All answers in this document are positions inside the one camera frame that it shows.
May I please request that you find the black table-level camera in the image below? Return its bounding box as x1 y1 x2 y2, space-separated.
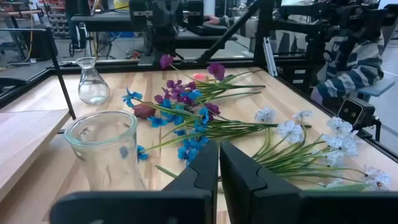
337 97 382 141

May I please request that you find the pink artificial tulip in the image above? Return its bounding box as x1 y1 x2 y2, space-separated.
192 72 211 84

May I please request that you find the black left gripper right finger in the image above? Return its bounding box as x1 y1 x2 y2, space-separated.
219 140 398 224

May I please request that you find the person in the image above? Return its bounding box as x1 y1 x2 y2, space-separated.
64 0 91 51
310 32 387 107
204 14 249 29

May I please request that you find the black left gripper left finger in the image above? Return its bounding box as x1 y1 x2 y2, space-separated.
49 140 220 224

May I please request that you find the white veined artificial flower bunch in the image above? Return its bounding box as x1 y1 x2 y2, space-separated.
253 105 392 191

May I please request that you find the purple artificial flower bunch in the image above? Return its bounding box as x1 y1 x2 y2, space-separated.
154 54 267 121

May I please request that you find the tall clear glass vase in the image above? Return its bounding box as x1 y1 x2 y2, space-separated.
63 110 147 191

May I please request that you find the small clear glass flask vase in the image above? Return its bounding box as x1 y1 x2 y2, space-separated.
75 57 111 105

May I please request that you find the light wooden shelf board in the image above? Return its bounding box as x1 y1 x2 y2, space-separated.
0 108 71 200

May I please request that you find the black metal table frame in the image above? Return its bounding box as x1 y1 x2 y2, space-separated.
0 0 398 164

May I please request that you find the black background equipment rig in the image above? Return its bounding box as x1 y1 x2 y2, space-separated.
273 0 398 74

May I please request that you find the blue artificial flower bunch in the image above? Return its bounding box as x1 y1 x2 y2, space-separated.
122 88 312 166

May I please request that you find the grey-blue seat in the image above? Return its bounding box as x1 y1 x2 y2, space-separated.
356 77 396 98

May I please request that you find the black background workbench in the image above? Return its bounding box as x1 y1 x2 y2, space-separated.
70 14 239 50

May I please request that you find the silver aluminium extrusion bar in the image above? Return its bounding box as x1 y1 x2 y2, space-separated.
262 37 279 77

